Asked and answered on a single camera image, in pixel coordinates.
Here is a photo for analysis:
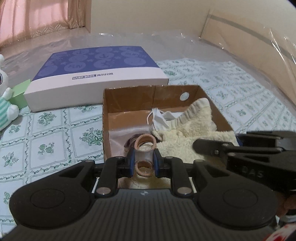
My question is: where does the cream fluffy towel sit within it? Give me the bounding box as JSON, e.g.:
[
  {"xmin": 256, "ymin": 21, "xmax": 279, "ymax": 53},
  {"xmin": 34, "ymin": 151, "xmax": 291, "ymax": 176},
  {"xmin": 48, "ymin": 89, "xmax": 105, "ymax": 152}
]
[{"xmin": 127, "ymin": 97, "xmax": 240, "ymax": 189}]

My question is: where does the dark purple velvet scrunchie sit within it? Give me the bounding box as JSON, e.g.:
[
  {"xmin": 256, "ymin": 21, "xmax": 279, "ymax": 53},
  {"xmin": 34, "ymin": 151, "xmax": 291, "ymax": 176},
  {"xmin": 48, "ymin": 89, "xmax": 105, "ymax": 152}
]
[{"xmin": 124, "ymin": 134, "xmax": 141, "ymax": 152}]

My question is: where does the person's right hand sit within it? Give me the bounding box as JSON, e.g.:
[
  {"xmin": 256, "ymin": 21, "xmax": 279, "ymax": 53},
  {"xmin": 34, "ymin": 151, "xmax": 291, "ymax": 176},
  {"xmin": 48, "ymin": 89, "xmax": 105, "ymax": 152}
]
[{"xmin": 275, "ymin": 192, "xmax": 296, "ymax": 217}]

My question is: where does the white face mask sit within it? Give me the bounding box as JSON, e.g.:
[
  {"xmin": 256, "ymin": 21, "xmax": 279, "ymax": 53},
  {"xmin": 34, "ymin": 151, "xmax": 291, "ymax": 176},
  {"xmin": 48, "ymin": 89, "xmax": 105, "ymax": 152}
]
[{"xmin": 147, "ymin": 108, "xmax": 183, "ymax": 133}]

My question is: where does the brown cardboard box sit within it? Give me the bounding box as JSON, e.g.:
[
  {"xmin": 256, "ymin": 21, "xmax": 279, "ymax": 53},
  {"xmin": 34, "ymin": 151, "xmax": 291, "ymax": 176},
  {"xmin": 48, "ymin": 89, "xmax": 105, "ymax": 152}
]
[{"xmin": 103, "ymin": 85, "xmax": 238, "ymax": 166}]

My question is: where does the blue and white gift box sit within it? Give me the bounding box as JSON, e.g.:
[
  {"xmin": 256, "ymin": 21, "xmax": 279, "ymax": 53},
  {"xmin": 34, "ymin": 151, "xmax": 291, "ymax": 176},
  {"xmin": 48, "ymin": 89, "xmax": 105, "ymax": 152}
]
[{"xmin": 23, "ymin": 46, "xmax": 169, "ymax": 112}]

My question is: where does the white plush bunny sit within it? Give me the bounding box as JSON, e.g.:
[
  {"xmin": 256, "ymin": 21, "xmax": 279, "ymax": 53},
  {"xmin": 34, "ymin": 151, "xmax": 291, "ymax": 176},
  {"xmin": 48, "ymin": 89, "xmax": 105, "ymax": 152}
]
[{"xmin": 0, "ymin": 54, "xmax": 19, "ymax": 131}]

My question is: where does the wooden headboard in plastic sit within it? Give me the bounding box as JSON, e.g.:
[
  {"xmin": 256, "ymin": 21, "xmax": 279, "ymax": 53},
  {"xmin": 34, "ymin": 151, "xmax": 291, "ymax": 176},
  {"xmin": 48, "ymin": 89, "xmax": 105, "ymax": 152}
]
[{"xmin": 201, "ymin": 10, "xmax": 295, "ymax": 102}]

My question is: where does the green tissue box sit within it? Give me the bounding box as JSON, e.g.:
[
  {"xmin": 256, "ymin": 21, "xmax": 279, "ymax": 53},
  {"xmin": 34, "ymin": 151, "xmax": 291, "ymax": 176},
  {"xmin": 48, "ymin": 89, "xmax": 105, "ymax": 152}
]
[{"xmin": 10, "ymin": 79, "xmax": 31, "ymax": 109}]

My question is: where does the pink curtain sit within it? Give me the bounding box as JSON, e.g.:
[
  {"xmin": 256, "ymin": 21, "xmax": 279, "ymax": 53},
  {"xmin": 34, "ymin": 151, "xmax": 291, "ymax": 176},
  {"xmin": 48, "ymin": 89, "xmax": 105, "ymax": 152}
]
[{"xmin": 1, "ymin": 0, "xmax": 92, "ymax": 48}]

